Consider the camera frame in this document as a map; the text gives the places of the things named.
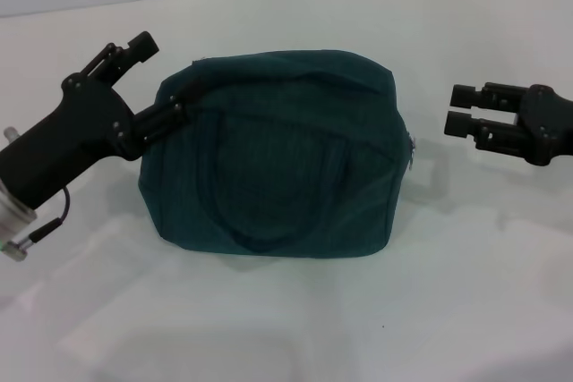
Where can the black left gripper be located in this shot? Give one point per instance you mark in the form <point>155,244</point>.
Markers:
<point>67,140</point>

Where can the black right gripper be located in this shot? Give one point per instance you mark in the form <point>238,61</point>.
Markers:
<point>550,122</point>

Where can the dark teal fabric lunch bag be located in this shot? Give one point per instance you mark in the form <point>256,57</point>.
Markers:
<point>268,154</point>

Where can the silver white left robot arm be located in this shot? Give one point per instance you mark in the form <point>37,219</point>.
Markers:
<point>11,216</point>

